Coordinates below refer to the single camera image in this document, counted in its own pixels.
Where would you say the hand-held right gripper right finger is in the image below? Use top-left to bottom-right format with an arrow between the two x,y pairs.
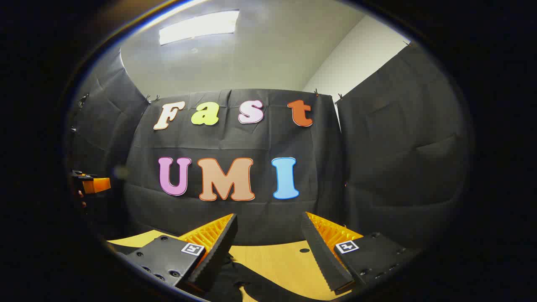
300,211 -> 422,294

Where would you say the rectangular ceiling light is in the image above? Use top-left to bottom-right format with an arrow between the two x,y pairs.
159,10 -> 240,46

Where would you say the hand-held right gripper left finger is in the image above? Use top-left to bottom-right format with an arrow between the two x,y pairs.
125,213 -> 239,293

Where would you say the black buttoned garment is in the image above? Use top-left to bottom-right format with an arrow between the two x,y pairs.
206,252 -> 332,302

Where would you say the black backdrop cloth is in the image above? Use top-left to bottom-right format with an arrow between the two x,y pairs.
67,42 -> 474,249

